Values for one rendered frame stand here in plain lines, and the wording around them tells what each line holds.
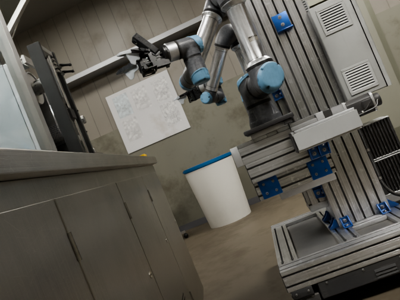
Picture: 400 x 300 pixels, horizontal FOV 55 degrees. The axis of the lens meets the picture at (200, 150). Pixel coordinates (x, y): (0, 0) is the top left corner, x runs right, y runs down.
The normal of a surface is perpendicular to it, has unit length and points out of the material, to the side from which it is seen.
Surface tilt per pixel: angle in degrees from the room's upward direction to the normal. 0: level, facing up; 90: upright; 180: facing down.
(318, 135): 90
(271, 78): 97
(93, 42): 90
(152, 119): 90
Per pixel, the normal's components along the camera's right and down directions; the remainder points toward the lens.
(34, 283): 0.92, -0.39
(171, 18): -0.14, 0.03
